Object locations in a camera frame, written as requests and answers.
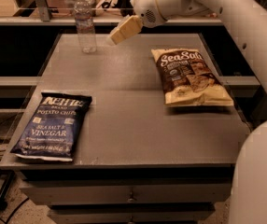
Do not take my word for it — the metal shelf rail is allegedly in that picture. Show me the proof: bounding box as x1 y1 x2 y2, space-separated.
0 0 267 27

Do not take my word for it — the upper drawer knob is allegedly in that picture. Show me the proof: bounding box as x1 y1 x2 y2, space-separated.
127 192 136 203

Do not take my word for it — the grey cabinet with drawers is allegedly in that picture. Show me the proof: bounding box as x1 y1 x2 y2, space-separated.
1 34 249 224

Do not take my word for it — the clear plastic water bottle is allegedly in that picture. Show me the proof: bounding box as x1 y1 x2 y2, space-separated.
74 0 97 53

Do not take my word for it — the blue Kettle chips bag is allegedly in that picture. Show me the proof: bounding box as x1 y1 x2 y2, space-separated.
11 92 92 161

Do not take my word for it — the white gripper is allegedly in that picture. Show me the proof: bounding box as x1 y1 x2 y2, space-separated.
106 0 165 45

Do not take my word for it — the yellow Sea Salt chips bag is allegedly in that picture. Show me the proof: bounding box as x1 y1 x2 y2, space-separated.
151 49 233 107

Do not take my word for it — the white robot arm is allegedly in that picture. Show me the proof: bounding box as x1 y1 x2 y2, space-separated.
109 0 267 224

